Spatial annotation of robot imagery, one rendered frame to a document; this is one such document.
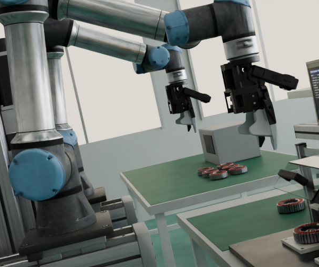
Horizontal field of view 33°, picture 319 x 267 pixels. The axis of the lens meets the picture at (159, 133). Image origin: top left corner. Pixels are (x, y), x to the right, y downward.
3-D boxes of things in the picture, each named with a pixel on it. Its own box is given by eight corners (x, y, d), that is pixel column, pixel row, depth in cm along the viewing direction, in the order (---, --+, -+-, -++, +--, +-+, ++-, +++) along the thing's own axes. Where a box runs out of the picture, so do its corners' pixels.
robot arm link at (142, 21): (10, 14, 139) (195, 60, 140) (-3, 7, 128) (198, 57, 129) (20, -30, 138) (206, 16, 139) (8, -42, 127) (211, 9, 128)
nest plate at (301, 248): (301, 254, 160) (300, 250, 160) (281, 242, 175) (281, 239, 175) (347, 241, 162) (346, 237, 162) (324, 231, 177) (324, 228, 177)
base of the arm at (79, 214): (34, 241, 129) (25, 201, 128) (40, 228, 144) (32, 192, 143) (97, 226, 131) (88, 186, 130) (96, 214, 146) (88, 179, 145)
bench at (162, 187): (176, 338, 299) (147, 206, 295) (137, 255, 482) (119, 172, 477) (359, 286, 315) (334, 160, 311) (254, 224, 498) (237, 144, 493)
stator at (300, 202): (282, 215, 215) (281, 206, 215) (274, 210, 227) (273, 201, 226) (309, 209, 216) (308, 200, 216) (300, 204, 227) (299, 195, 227)
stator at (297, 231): (301, 247, 162) (299, 235, 162) (289, 238, 173) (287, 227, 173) (337, 238, 163) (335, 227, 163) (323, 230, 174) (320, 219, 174)
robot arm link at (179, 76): (183, 70, 214) (187, 68, 206) (185, 81, 214) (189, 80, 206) (165, 74, 213) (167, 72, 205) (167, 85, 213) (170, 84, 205)
